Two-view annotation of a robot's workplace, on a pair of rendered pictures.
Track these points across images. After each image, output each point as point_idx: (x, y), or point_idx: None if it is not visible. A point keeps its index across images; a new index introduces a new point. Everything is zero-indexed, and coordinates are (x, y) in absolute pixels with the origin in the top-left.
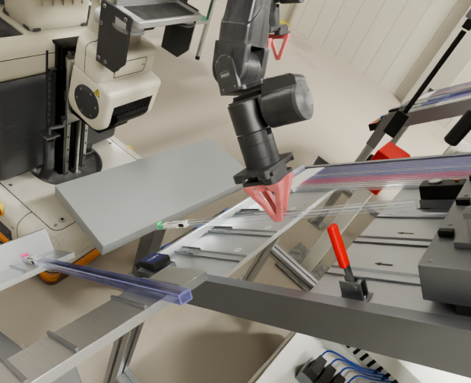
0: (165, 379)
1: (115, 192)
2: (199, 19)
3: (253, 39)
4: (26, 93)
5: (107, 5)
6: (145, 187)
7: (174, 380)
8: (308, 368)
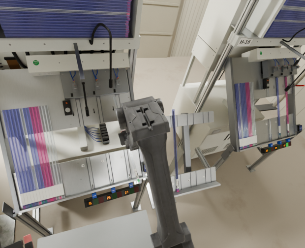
0: (112, 205)
1: (131, 241)
2: None
3: None
4: None
5: None
6: (114, 243)
7: (110, 203)
8: (106, 139)
